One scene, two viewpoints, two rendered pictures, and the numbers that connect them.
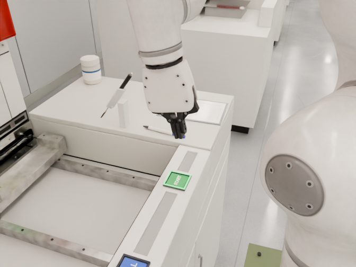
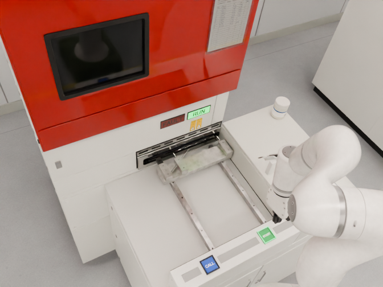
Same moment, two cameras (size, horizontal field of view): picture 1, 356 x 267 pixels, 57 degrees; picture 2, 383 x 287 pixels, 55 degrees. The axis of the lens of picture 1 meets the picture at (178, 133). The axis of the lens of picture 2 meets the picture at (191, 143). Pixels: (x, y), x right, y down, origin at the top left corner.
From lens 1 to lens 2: 80 cm
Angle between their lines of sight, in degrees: 31
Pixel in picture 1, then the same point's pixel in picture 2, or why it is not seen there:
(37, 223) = (191, 196)
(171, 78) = (280, 201)
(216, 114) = not seen: hidden behind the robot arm
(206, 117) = not seen: hidden behind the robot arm
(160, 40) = (281, 186)
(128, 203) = (240, 218)
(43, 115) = (229, 131)
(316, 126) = not seen: outside the picture
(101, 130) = (253, 165)
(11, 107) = (214, 119)
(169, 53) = (283, 193)
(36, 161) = (210, 158)
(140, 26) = (276, 174)
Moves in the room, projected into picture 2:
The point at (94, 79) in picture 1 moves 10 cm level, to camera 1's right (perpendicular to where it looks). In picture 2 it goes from (277, 117) to (294, 127)
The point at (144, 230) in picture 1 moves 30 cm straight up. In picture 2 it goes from (229, 250) to (245, 212)
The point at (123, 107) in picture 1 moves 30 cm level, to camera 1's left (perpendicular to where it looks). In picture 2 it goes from (271, 165) to (217, 127)
